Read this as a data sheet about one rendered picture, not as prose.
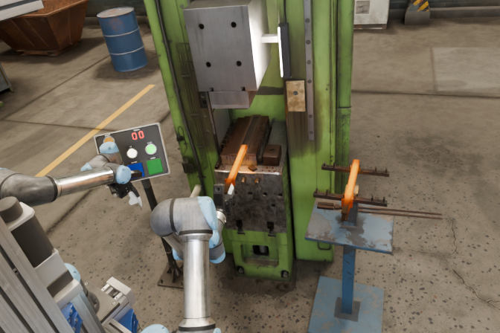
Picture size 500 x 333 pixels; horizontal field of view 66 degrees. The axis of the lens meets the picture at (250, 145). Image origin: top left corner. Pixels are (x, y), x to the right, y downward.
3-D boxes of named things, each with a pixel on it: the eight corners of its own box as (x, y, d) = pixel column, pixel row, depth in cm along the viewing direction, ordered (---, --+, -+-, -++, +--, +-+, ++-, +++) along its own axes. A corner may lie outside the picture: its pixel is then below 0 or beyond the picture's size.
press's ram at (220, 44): (274, 90, 182) (267, 3, 160) (199, 91, 191) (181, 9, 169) (286, 58, 216) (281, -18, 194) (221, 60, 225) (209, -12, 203)
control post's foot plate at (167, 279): (185, 289, 257) (182, 281, 252) (155, 286, 262) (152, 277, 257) (196, 263, 274) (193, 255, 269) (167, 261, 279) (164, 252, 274)
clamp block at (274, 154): (279, 166, 207) (277, 156, 203) (263, 166, 208) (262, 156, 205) (282, 154, 216) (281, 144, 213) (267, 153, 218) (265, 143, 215)
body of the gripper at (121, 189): (111, 195, 186) (103, 175, 179) (125, 185, 191) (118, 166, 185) (122, 200, 182) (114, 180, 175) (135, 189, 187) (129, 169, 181)
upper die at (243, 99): (249, 108, 190) (247, 91, 185) (211, 108, 195) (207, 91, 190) (264, 74, 224) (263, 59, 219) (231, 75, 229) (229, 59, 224)
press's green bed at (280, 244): (291, 283, 251) (286, 233, 226) (236, 278, 260) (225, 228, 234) (299, 223, 296) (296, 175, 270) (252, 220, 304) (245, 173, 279)
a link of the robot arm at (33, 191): (21, 183, 119) (133, 160, 163) (-1, 177, 124) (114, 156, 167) (21, 219, 121) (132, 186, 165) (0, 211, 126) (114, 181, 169)
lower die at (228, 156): (257, 166, 209) (255, 152, 205) (222, 164, 214) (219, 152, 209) (269, 126, 243) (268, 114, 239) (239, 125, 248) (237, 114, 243)
